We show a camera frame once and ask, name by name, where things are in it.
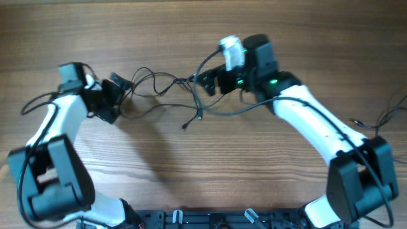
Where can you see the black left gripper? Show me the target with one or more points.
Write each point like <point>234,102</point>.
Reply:
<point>117,94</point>

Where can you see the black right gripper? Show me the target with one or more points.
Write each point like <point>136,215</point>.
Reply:
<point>219,78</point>

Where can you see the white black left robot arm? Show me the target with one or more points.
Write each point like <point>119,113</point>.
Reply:
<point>52,182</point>

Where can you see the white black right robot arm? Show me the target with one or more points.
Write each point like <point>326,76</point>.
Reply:
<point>361,173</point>

